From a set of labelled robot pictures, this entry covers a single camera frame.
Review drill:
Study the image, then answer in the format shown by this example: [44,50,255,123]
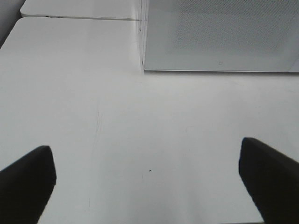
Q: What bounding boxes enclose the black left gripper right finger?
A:
[239,137,299,224]

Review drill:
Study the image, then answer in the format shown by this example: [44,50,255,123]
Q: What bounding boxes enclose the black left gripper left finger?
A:
[0,146,57,224]

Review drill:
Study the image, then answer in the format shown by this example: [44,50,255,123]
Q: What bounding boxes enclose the white microwave oven body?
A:
[138,0,150,70]

